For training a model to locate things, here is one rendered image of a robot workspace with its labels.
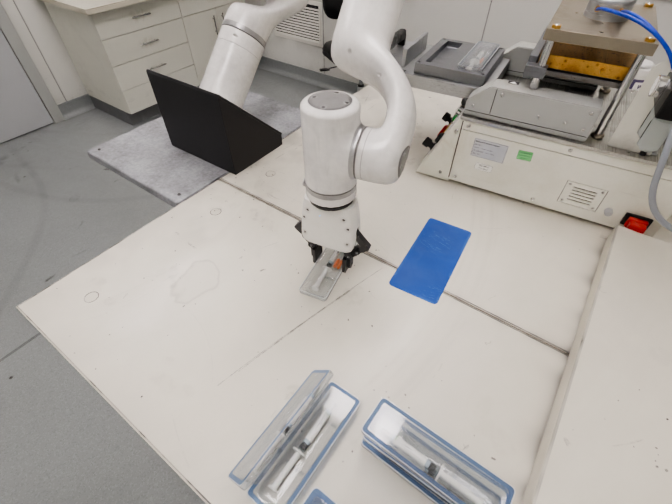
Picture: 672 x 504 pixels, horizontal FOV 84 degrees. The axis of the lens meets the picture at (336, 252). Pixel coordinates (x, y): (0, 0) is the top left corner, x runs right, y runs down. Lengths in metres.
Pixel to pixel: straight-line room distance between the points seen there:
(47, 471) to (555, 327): 1.50
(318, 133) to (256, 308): 0.35
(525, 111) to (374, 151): 0.46
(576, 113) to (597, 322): 0.40
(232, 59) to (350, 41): 0.56
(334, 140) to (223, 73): 0.62
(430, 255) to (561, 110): 0.38
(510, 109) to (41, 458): 1.67
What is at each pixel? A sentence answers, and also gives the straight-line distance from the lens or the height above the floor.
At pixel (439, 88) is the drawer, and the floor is 0.95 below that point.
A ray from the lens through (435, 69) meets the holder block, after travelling 1.00.
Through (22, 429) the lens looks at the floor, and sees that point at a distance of 1.75.
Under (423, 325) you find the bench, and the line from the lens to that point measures 0.70.
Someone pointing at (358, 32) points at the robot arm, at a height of 1.16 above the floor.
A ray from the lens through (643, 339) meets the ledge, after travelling 0.79.
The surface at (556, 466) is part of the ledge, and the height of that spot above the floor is 0.80.
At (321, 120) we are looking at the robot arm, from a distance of 0.52.
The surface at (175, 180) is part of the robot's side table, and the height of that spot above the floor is 0.75.
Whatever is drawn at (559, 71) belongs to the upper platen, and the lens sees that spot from 0.95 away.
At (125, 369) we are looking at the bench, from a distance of 0.73.
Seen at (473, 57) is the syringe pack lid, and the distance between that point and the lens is 1.04.
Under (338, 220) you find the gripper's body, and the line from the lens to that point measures 0.63.
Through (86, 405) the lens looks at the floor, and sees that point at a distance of 1.67.
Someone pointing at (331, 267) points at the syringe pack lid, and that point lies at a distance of 0.74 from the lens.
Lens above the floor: 1.33
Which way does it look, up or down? 46 degrees down
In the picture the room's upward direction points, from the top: straight up
